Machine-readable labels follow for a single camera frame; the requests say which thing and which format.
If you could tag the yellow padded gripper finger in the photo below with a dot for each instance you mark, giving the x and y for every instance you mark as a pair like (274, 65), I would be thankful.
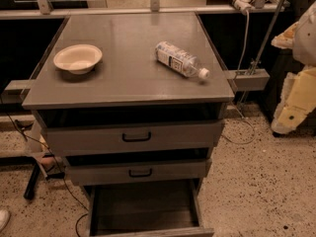
(297, 100)

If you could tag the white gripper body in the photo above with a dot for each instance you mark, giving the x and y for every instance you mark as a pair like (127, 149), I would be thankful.
(306, 39)

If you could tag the grey drawer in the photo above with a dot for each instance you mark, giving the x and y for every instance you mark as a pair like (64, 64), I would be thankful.
(94, 175)
(133, 137)
(152, 209)

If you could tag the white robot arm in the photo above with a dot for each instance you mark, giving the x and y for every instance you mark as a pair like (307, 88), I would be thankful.
(304, 43)

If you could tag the grey drawer cabinet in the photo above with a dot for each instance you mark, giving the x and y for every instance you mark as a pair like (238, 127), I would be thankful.
(129, 85)

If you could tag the thin metal rod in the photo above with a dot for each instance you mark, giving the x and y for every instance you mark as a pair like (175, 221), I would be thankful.
(259, 4)

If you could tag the clear plastic water bottle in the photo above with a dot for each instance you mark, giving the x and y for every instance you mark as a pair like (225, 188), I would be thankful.
(180, 61)

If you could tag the white paper bowl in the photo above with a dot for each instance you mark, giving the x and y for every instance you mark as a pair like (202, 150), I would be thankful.
(78, 59)

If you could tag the black stand leg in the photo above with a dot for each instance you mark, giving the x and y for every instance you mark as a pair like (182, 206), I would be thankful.
(30, 189)

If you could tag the white shoe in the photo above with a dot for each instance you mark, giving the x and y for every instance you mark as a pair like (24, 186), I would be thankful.
(4, 218)

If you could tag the grey metal bracket block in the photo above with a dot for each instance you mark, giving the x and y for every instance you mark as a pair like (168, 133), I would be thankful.
(246, 82)

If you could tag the left grey metal bracket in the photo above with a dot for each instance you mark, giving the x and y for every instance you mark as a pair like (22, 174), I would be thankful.
(18, 87)

